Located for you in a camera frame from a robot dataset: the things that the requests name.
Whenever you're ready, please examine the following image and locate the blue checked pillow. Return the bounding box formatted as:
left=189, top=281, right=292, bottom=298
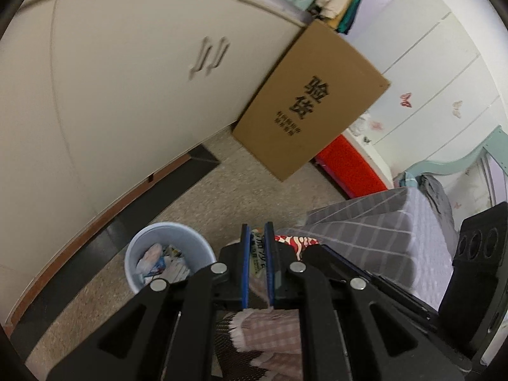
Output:
left=399, top=170, right=421, bottom=189

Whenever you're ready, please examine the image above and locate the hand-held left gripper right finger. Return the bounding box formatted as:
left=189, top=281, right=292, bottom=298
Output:
left=264, top=222, right=473, bottom=381

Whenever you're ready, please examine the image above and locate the grey duvet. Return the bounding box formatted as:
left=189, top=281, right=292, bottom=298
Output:
left=418, top=174, right=455, bottom=247

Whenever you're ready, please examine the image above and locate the pink checked fringed table skirt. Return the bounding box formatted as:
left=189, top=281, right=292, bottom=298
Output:
left=216, top=307, right=314, bottom=381

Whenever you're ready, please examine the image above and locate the white wardrobe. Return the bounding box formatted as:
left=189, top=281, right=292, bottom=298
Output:
left=345, top=0, right=508, bottom=175

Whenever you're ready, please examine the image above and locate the blue plastic bin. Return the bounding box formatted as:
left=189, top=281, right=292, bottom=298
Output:
left=124, top=221, right=217, bottom=296

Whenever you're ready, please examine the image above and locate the large cardboard box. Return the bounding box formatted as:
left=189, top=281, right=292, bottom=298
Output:
left=232, top=20, right=391, bottom=182

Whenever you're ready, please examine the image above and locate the green hanging garment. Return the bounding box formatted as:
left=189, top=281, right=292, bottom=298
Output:
left=335, top=0, right=368, bottom=36

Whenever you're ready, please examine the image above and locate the blue white wrapper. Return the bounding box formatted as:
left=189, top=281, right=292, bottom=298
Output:
left=137, top=244, right=169, bottom=280

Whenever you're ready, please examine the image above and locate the red storage box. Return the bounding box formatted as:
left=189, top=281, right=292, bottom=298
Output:
left=315, top=134, right=389, bottom=200

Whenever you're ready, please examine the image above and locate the white plastic bag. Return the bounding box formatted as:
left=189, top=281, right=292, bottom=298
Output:
left=349, top=117, right=371, bottom=137

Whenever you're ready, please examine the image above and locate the beige low cabinet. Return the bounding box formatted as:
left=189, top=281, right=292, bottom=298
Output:
left=0, top=0, right=314, bottom=326

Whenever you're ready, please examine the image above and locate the white printed paper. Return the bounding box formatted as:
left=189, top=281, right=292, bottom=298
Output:
left=161, top=246, right=195, bottom=286

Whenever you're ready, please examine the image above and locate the mint bunk bed frame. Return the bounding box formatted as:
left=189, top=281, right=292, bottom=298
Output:
left=393, top=125, right=508, bottom=215

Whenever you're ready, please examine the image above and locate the pale printed snack packet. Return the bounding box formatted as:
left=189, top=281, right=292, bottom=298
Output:
left=249, top=228, right=320, bottom=310

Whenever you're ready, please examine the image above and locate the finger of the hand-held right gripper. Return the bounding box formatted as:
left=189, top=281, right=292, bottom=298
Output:
left=304, top=244, right=439, bottom=332

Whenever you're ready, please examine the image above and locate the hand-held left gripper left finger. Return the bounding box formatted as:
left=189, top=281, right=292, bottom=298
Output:
left=45, top=223, right=252, bottom=381

